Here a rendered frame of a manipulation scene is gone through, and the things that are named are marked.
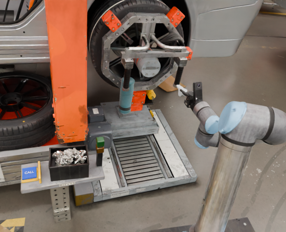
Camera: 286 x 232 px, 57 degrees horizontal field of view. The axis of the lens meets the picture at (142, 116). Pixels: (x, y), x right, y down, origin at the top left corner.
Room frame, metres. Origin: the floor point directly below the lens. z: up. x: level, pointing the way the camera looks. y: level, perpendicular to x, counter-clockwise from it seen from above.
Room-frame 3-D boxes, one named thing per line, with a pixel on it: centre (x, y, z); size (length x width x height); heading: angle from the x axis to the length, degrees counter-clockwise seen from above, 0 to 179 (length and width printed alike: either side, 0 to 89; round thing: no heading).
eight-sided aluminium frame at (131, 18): (1.62, 0.07, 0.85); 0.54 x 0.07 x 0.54; 114
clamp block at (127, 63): (1.36, 0.14, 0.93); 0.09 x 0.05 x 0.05; 24
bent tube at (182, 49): (1.55, -0.07, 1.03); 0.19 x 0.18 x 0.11; 24
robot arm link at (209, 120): (1.10, -0.35, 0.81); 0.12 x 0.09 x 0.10; 24
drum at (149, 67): (1.55, 0.04, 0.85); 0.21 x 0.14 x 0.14; 24
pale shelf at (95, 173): (0.89, 0.38, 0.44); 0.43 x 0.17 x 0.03; 114
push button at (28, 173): (0.82, 0.53, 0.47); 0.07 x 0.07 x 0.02; 24
